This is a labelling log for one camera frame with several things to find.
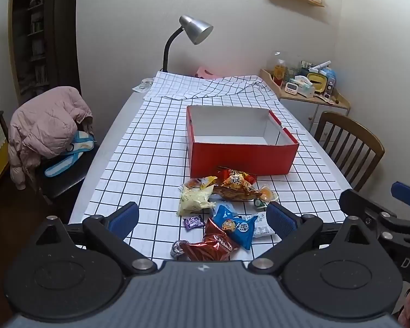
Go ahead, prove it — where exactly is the black chair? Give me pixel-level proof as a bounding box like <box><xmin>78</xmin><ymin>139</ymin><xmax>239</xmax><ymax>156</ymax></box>
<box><xmin>34</xmin><ymin>143</ymin><xmax>99</xmax><ymax>206</ymax></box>

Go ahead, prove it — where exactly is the white tube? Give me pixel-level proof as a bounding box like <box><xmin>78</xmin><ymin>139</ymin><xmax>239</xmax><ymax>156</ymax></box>
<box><xmin>309</xmin><ymin>61</ymin><xmax>332</xmax><ymax>73</ymax></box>

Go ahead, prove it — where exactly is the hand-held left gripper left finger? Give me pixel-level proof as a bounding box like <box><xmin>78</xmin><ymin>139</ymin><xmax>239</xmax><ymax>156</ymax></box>
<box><xmin>36</xmin><ymin>201</ymin><xmax>158</xmax><ymax>277</ymax></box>

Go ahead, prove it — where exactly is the white cabinet with wooden top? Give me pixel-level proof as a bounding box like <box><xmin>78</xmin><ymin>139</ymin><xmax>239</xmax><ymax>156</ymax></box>
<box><xmin>259</xmin><ymin>68</ymin><xmax>351</xmax><ymax>137</ymax></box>

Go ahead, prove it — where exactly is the brown wooden chair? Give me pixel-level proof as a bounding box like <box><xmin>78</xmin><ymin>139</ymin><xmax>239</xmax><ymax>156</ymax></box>
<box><xmin>314</xmin><ymin>111</ymin><xmax>385</xmax><ymax>192</ymax></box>

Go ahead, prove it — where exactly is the maroon foil snack packet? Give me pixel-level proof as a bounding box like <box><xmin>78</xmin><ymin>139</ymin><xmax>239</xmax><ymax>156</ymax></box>
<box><xmin>180</xmin><ymin>218</ymin><xmax>240</xmax><ymax>262</ymax></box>

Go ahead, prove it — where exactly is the blue cookie packet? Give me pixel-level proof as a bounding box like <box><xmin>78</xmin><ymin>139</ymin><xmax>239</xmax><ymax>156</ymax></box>
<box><xmin>213</xmin><ymin>206</ymin><xmax>258</xmax><ymax>251</ymax></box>

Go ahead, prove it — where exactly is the pale teal tissue box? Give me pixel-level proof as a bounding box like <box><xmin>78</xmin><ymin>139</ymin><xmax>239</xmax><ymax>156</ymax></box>
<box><xmin>294</xmin><ymin>75</ymin><xmax>315</xmax><ymax>98</ymax></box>

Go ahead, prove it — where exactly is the clear packet with orange cake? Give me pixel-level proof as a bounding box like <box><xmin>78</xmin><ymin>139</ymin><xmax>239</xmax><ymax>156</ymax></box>
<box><xmin>253</xmin><ymin>184</ymin><xmax>279</xmax><ymax>209</ymax></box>

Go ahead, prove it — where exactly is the pink object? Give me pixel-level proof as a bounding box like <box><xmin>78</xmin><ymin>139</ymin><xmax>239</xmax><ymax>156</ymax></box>
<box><xmin>194</xmin><ymin>66</ymin><xmax>223</xmax><ymax>79</ymax></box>

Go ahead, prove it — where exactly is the blue container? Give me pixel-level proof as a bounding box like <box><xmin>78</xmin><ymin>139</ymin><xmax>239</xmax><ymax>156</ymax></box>
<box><xmin>323</xmin><ymin>68</ymin><xmax>337</xmax><ymax>98</ymax></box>

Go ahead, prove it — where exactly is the dark bookshelf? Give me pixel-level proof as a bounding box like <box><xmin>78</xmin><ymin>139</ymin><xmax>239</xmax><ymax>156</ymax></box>
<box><xmin>8</xmin><ymin>0</ymin><xmax>60</xmax><ymax>97</ymax></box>

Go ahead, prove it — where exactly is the silver wrapped candy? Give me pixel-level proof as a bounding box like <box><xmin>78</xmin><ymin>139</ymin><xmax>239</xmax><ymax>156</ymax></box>
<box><xmin>171</xmin><ymin>240</ymin><xmax>188</xmax><ymax>257</ymax></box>

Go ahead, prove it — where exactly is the pink puffer jacket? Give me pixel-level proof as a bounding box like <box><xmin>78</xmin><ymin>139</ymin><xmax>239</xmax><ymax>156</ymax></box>
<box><xmin>8</xmin><ymin>86</ymin><xmax>93</xmax><ymax>191</ymax></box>

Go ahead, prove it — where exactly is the red cardboard box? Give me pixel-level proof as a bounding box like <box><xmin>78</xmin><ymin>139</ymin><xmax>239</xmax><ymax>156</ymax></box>
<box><xmin>186</xmin><ymin>105</ymin><xmax>300</xmax><ymax>178</ymax></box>

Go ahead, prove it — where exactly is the silver desk lamp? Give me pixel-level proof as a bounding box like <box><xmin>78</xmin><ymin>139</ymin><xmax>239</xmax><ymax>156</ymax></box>
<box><xmin>162</xmin><ymin>15</ymin><xmax>214</xmax><ymax>73</ymax></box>

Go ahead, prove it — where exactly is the large orange red chips bag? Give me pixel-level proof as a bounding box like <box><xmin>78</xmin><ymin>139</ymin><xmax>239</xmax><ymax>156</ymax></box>
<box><xmin>213</xmin><ymin>167</ymin><xmax>263</xmax><ymax>201</ymax></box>

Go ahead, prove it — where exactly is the clear bottle with orange contents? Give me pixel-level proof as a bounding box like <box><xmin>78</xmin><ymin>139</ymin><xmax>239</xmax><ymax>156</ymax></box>
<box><xmin>273</xmin><ymin>51</ymin><xmax>288</xmax><ymax>86</ymax></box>

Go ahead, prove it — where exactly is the small white object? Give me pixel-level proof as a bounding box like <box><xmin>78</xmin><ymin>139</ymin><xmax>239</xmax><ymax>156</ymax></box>
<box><xmin>133</xmin><ymin>78</ymin><xmax>154</xmax><ymax>93</ymax></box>

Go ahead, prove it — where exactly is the blue white bag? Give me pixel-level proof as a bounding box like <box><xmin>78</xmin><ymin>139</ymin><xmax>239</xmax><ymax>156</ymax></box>
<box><xmin>44</xmin><ymin>131</ymin><xmax>97</xmax><ymax>178</ymax></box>

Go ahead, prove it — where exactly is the black white checked tablecloth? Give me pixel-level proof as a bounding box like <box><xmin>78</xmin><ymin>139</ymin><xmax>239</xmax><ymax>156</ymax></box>
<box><xmin>70</xmin><ymin>94</ymin><xmax>352</xmax><ymax>270</ymax></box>

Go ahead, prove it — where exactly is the yellow case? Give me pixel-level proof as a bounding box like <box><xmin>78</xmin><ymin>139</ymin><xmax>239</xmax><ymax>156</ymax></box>
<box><xmin>307</xmin><ymin>72</ymin><xmax>327</xmax><ymax>93</ymax></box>

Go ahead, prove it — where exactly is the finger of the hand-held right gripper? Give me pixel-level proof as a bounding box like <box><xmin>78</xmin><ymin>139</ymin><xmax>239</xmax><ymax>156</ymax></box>
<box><xmin>339</xmin><ymin>189</ymin><xmax>410</xmax><ymax>247</ymax></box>
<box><xmin>391</xmin><ymin>182</ymin><xmax>410</xmax><ymax>203</ymax></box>

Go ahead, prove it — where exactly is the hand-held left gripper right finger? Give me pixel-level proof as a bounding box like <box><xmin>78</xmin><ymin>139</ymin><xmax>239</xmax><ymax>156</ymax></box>
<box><xmin>248</xmin><ymin>201</ymin><xmax>378</xmax><ymax>274</ymax></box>

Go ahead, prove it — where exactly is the pale yellow snack packet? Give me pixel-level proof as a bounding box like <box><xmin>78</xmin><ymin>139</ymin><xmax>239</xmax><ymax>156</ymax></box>
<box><xmin>176</xmin><ymin>185</ymin><xmax>216</xmax><ymax>216</ymax></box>

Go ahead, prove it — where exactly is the white snack packet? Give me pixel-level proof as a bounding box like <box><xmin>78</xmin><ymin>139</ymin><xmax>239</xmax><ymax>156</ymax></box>
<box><xmin>241</xmin><ymin>213</ymin><xmax>277</xmax><ymax>239</ymax></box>

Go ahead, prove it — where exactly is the purple snack packet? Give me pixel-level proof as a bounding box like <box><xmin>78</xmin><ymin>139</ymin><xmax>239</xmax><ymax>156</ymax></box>
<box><xmin>183</xmin><ymin>215</ymin><xmax>205</xmax><ymax>229</ymax></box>

